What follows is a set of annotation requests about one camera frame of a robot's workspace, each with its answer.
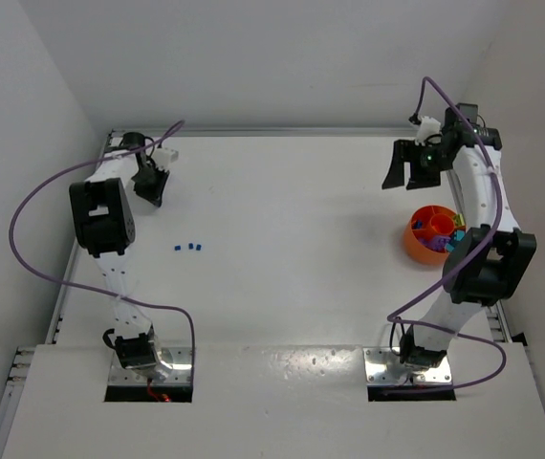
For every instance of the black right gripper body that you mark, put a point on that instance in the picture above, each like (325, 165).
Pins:
(409, 156)

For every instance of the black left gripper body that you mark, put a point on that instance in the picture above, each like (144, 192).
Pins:
(149, 182)

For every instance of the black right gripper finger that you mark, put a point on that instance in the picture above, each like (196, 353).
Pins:
(423, 181)
(395, 175)

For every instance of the green lego brick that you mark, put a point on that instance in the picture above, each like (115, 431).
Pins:
(458, 220)

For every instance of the teal lego brick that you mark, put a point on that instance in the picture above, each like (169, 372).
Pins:
(454, 240)

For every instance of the purple round lego piece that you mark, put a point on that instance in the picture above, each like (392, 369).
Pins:
(437, 243)

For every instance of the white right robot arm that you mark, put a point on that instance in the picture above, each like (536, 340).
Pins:
(488, 262)

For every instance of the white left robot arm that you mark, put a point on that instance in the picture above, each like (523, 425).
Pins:
(105, 228)

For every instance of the orange divided round container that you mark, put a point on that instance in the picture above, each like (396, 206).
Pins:
(438, 222)

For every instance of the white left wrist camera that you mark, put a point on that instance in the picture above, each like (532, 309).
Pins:
(163, 158)

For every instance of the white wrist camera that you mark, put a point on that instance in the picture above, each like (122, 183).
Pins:
(426, 127)
(163, 158)

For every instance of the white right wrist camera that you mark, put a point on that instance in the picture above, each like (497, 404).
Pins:
(426, 127)

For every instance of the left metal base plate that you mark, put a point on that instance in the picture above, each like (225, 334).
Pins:
(173, 369)

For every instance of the metal base plate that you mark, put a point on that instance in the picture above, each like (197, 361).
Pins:
(173, 369)
(383, 369)

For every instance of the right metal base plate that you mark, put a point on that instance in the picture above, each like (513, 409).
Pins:
(383, 369)

